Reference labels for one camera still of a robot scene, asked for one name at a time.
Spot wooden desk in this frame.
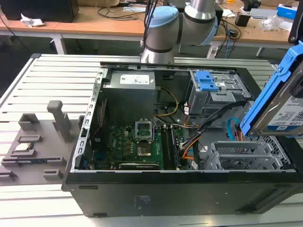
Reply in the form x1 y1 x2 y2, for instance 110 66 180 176
0 0 296 57

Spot metal socket cover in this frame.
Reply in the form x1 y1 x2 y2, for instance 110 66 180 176
134 116 155 143

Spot grey parts rack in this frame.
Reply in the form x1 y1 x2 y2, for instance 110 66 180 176
0 100 86 188

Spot black open PC case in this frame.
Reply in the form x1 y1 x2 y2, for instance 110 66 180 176
61 61 303 218

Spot black disk wire bundle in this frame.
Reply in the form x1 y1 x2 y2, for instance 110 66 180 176
180 100 254 150

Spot blue disk bay latch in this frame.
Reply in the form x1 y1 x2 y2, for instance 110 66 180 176
196 70 220 92

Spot metal expansion slot brackets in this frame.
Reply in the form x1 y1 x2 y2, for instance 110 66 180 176
198 140 292 171

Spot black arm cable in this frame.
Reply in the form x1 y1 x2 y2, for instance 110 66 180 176
140 0 159 55

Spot green motherboard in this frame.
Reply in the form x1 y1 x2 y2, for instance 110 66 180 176
93 122 190 171

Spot grey power supply unit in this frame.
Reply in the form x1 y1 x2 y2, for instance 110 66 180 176
102 69 157 97

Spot clear plastic bag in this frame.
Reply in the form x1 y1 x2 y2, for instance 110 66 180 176
261 14 293 32

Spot RAM stick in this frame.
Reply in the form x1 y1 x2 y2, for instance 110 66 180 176
1 157 65 166

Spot hard disk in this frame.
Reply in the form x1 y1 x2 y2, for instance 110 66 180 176
239 40 303 138

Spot blue disk wire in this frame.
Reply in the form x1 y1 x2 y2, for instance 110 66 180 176
226 116 240 143

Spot black power adapter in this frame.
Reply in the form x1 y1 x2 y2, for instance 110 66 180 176
234 12 251 27

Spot blue cardboard box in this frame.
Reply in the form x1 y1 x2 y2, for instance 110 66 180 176
276 3 299 20

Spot yellow wire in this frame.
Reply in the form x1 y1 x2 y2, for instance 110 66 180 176
152 87 180 117

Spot black RAM slots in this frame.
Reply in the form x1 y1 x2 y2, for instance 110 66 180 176
160 124 181 170

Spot black box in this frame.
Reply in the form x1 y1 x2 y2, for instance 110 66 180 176
0 0 80 24

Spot orange wire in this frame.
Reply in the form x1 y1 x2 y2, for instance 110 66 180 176
181 138 202 159

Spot white crumpled paper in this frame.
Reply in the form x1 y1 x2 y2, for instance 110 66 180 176
19 12 46 27

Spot silver CPU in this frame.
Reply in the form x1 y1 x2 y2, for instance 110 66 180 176
13 142 33 152

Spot CPU socket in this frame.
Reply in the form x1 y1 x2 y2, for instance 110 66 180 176
135 143 152 158

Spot grey metal disk bay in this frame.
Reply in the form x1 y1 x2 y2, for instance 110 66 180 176
186 70 252 117

